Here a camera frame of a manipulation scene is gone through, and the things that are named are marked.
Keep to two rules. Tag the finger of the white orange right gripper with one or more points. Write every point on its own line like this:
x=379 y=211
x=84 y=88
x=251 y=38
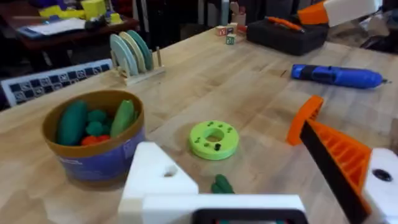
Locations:
x=345 y=11

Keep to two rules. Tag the white orange left gripper right finger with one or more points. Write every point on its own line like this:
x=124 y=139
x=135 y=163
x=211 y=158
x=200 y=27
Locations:
x=348 y=161

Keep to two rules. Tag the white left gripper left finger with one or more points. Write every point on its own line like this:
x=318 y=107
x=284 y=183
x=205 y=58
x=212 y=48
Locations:
x=155 y=174

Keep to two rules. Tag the green toy vegetable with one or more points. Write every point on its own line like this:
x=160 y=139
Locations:
x=222 y=185

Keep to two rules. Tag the small black screw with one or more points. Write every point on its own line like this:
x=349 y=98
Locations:
x=217 y=147

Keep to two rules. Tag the green disc with holes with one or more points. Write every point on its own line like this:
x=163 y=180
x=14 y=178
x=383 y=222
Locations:
x=202 y=149

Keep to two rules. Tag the brown blue toy tub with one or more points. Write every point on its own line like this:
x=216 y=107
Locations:
x=102 y=161

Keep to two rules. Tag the black tool case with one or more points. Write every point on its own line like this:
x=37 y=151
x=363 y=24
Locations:
x=286 y=40

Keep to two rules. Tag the wooden peg plate rack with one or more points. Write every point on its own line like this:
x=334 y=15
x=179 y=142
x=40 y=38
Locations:
x=146 y=76

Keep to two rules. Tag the green letter toy block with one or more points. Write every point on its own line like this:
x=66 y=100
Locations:
x=230 y=39

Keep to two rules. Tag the pale blue plate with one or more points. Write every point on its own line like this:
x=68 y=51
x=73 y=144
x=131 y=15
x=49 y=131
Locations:
x=124 y=57

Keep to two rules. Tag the cream plate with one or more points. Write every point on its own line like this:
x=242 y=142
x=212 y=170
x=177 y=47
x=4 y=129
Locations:
x=136 y=53

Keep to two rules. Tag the teal green plate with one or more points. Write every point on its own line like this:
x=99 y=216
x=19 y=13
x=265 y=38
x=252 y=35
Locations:
x=144 y=49

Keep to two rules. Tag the wooden toy blocks heap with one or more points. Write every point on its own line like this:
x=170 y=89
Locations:
x=221 y=30

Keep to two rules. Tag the black white checkered board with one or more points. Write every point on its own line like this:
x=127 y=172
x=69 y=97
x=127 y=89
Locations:
x=53 y=81

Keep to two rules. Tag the dark wooden side table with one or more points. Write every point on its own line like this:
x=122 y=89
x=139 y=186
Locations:
x=62 y=40

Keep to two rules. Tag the yellow toy heap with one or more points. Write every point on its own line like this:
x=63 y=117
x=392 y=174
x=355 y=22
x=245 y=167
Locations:
x=93 y=8

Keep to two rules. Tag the white paper sheet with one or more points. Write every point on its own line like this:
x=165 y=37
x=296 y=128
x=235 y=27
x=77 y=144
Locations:
x=56 y=26

